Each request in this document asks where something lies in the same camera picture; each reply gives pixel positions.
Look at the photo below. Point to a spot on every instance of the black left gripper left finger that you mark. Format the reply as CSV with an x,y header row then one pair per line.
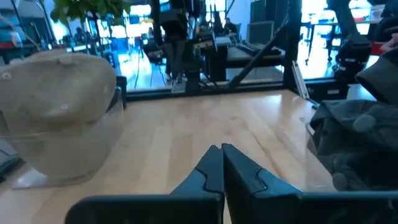
x,y
208,174

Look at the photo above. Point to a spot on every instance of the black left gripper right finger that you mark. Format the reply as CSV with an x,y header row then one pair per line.
x,y
242,180

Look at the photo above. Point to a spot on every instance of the tan baseball cap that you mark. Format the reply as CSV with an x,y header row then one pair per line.
x,y
62,155
56,90

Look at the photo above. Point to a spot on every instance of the clear plastic tray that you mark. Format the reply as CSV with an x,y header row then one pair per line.
x,y
314,168
28,183

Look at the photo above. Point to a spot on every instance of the silver aluminium bar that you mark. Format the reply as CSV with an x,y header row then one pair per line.
x,y
300,79

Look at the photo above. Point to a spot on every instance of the dark office desk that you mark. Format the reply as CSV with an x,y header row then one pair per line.
x,y
236,57

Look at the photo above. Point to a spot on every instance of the black plant pot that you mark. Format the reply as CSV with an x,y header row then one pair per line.
x,y
122,90

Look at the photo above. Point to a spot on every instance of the black keyboard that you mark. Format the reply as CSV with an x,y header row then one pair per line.
x,y
258,49

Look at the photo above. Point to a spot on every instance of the grey computer monitor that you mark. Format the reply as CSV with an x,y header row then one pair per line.
x,y
261,32

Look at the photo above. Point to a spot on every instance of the person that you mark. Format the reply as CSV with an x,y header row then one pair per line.
x,y
230,26

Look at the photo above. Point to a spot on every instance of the black floor stand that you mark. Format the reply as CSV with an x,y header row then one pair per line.
x,y
351,53

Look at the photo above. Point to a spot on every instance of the person's hand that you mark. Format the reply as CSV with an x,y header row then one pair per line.
x,y
390,43

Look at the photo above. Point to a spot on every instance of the green leafy plant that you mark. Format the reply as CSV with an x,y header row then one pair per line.
x,y
87,7

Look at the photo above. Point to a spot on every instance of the black slotted metal bracket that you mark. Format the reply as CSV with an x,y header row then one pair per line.
x,y
317,90

